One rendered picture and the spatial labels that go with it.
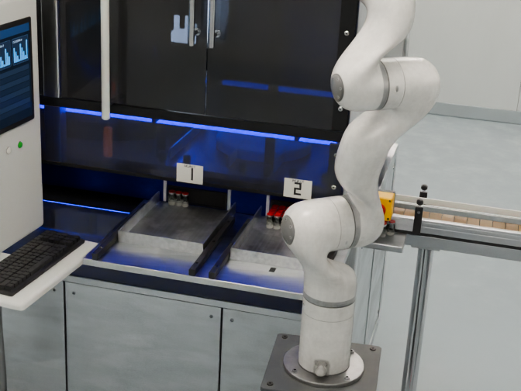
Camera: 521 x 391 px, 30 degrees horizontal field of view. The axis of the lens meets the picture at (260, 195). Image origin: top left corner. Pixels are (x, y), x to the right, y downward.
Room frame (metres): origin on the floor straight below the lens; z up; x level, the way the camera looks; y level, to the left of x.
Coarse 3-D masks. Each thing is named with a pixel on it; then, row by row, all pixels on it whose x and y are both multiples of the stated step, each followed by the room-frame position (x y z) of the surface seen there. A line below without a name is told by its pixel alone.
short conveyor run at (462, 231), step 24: (408, 216) 2.76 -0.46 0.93; (432, 216) 2.78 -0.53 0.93; (456, 216) 2.79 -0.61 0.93; (480, 216) 2.73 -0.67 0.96; (504, 216) 2.72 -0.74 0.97; (408, 240) 2.75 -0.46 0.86; (432, 240) 2.73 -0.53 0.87; (456, 240) 2.72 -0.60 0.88; (480, 240) 2.70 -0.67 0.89; (504, 240) 2.69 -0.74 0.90
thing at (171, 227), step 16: (144, 208) 2.78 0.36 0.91; (160, 208) 2.85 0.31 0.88; (176, 208) 2.85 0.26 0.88; (192, 208) 2.86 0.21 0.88; (208, 208) 2.87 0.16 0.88; (128, 224) 2.65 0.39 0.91; (144, 224) 2.71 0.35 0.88; (160, 224) 2.72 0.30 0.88; (176, 224) 2.72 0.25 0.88; (192, 224) 2.73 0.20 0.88; (208, 224) 2.74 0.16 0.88; (128, 240) 2.57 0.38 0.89; (144, 240) 2.56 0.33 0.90; (160, 240) 2.55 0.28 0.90; (176, 240) 2.54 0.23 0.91; (192, 240) 2.61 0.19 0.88; (208, 240) 2.56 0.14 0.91
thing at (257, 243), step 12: (264, 216) 2.82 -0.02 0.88; (252, 228) 2.72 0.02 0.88; (264, 228) 2.73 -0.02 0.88; (240, 240) 2.59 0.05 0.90; (252, 240) 2.63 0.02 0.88; (264, 240) 2.64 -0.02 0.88; (276, 240) 2.64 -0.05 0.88; (240, 252) 2.49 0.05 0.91; (252, 252) 2.49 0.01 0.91; (264, 252) 2.55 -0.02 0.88; (276, 252) 2.56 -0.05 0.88; (288, 252) 2.56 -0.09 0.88; (264, 264) 2.48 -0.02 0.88; (276, 264) 2.47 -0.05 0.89; (288, 264) 2.46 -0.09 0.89; (300, 264) 2.45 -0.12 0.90
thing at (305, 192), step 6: (288, 180) 2.73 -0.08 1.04; (294, 180) 2.73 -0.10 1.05; (300, 180) 2.72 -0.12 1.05; (288, 186) 2.73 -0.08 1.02; (294, 186) 2.72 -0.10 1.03; (306, 186) 2.72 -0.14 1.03; (288, 192) 2.73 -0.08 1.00; (300, 192) 2.72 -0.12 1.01; (306, 192) 2.72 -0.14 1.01; (300, 198) 2.72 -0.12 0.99; (306, 198) 2.72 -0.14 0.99
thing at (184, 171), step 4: (180, 164) 2.81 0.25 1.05; (184, 164) 2.81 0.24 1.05; (188, 164) 2.80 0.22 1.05; (180, 168) 2.81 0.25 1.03; (184, 168) 2.81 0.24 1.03; (188, 168) 2.80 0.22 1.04; (196, 168) 2.80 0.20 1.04; (200, 168) 2.79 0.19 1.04; (180, 172) 2.81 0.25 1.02; (184, 172) 2.81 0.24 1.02; (188, 172) 2.80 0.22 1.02; (196, 172) 2.80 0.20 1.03; (200, 172) 2.79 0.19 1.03; (180, 176) 2.81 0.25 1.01; (184, 176) 2.81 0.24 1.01; (188, 176) 2.80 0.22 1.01; (196, 176) 2.80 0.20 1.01; (200, 176) 2.79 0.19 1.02; (180, 180) 2.81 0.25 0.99; (184, 180) 2.81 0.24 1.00; (188, 180) 2.80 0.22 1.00; (196, 180) 2.80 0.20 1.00; (200, 180) 2.79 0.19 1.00; (200, 184) 2.79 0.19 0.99
